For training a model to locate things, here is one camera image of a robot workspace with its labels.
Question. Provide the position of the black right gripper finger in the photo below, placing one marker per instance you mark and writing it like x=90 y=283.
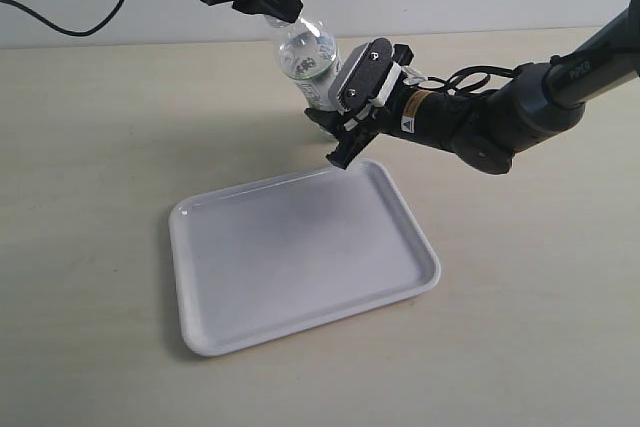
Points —
x=352 y=135

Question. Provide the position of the white rectangular plastic tray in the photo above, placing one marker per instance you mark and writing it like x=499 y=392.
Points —
x=263 y=260

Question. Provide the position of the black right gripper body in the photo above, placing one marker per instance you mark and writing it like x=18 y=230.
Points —
x=403 y=109

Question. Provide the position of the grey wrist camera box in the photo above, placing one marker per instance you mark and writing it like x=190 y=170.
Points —
x=361 y=76

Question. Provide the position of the clear plastic drink bottle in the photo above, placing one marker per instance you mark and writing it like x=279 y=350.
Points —
x=308 y=55

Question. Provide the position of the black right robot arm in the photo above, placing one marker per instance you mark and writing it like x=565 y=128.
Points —
x=485 y=115

